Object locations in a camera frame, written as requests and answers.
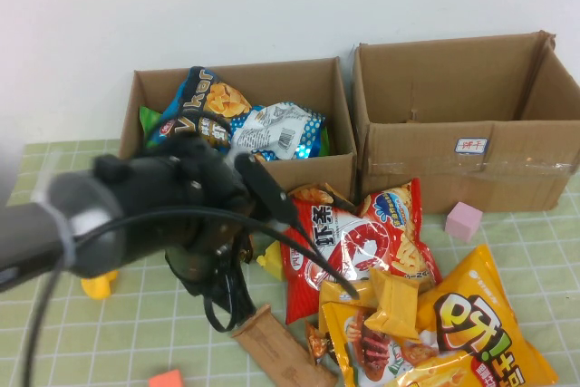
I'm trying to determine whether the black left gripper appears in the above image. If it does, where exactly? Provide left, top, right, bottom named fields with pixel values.
left=165, top=214, right=255, bottom=333

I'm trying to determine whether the small dark brown snack packet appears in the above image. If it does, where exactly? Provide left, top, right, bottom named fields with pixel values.
left=304, top=318, right=336, bottom=365

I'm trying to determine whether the flat yellow snack packet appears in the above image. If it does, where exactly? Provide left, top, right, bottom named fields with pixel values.
left=318, top=278, right=377, bottom=334

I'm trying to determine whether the brown orange snack packet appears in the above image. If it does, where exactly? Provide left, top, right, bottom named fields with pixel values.
left=292, top=182, right=357, bottom=214

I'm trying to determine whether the red shrimp stick snack bag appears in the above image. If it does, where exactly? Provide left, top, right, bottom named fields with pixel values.
left=278, top=178, right=444, bottom=325

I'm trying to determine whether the yellow sausage print snack bag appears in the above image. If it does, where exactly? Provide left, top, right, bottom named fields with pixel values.
left=321, top=300, right=459, bottom=387

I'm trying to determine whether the small plain yellow snack packet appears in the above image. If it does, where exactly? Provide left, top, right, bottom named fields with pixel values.
left=363, top=267, right=421, bottom=343

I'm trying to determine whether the silver blue dotted snack bag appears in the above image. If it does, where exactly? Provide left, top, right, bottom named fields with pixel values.
left=228, top=102, right=327, bottom=161

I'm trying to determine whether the green snack bag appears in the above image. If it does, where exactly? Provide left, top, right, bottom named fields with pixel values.
left=138, top=105, right=164, bottom=148

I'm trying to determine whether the yellow plastic toy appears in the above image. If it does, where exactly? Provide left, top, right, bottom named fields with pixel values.
left=256, top=241, right=285, bottom=282

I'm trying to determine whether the brown cardboard piece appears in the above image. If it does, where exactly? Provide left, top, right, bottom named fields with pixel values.
left=230, top=304, right=340, bottom=387

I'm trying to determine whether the orange foam block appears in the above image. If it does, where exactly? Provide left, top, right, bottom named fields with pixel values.
left=148, top=368, right=186, bottom=387

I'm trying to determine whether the yellow rubber duck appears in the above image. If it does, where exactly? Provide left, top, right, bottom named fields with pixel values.
left=80, top=268, right=120, bottom=301

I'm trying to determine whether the small open cardboard box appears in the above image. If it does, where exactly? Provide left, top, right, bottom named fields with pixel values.
left=118, top=56, right=359, bottom=207

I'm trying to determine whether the blue Vikor shrimp chip bag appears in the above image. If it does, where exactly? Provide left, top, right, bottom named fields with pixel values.
left=149, top=65, right=253, bottom=152

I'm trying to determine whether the large open cardboard box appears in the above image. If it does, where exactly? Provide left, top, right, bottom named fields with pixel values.
left=352, top=31, right=580, bottom=216

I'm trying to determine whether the large orange potato chip bag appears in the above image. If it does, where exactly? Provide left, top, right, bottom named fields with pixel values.
left=414, top=244, right=559, bottom=387

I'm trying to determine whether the pink foam cube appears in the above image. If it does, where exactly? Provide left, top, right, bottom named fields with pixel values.
left=444, top=201, right=484, bottom=243

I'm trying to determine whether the white blue-edged handwritten label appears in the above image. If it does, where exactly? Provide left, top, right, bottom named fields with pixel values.
left=455, top=136, right=491, bottom=154

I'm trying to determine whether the green checked tablecloth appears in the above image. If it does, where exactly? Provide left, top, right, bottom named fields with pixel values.
left=0, top=140, right=580, bottom=387

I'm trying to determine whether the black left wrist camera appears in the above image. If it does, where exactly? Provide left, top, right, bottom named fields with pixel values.
left=233, top=153, right=303, bottom=227

